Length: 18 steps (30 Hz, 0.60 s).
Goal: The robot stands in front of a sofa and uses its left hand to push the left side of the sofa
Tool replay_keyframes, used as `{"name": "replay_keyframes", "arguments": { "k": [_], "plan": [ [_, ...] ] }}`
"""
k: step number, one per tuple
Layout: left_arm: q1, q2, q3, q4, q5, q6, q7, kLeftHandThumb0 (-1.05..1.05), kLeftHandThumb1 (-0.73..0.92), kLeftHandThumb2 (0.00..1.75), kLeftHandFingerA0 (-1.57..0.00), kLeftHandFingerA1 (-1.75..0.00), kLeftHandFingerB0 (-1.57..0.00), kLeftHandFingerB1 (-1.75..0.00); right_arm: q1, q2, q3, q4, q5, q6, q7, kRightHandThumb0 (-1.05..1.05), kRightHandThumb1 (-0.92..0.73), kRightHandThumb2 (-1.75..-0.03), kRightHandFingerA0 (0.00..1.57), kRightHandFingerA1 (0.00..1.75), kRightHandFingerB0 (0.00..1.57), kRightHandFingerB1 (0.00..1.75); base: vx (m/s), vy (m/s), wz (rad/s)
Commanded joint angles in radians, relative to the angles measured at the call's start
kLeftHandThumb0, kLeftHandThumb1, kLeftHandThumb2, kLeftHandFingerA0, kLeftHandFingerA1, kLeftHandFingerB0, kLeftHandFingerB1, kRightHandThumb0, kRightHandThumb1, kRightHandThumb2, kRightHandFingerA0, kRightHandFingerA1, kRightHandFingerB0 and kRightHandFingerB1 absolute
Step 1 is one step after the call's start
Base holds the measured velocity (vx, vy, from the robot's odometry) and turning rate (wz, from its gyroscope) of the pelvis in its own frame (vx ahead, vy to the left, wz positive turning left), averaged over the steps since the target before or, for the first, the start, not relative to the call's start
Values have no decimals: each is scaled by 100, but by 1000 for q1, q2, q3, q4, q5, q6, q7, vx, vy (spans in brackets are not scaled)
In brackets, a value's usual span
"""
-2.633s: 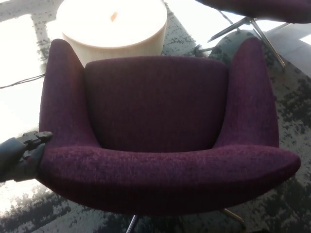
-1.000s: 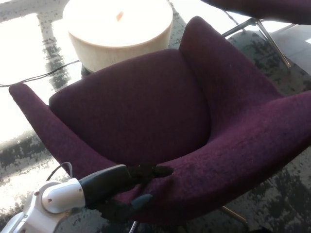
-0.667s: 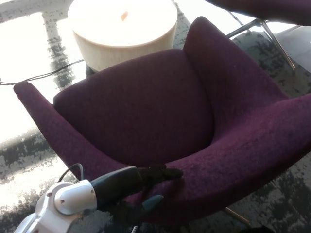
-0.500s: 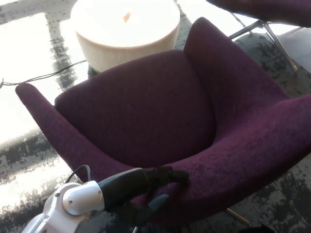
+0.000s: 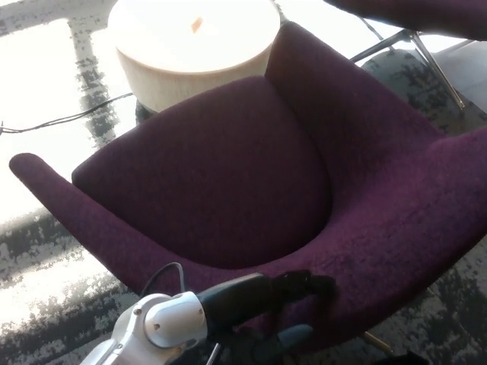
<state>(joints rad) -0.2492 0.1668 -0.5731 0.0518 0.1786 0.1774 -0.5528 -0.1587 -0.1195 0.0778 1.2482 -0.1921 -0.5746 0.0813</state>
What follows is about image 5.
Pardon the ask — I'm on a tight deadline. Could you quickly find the thin black floor cable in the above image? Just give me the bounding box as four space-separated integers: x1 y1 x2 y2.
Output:
0 92 135 135

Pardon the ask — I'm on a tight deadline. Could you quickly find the chrome armchair leg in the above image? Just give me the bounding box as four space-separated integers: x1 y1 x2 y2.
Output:
206 341 222 365

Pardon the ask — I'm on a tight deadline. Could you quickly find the purple armchair seat cushion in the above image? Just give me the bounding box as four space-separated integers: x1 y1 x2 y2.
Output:
71 75 332 271

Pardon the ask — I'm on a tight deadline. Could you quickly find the purple fabric chair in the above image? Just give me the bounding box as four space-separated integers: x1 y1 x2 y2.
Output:
323 0 487 42

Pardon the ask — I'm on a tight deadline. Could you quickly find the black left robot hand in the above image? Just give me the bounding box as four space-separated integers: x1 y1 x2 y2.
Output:
196 269 337 359

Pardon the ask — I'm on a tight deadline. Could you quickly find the purple fabric armchair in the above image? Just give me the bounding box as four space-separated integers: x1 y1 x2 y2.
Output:
8 21 487 350

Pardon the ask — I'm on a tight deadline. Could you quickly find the brass armchair leg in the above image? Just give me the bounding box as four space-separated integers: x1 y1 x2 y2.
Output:
360 330 393 354

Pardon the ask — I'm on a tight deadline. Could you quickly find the round white side table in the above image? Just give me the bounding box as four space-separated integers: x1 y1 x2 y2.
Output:
107 0 283 113

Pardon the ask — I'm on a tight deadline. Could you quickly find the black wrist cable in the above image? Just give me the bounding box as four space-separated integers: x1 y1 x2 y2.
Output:
142 262 188 298

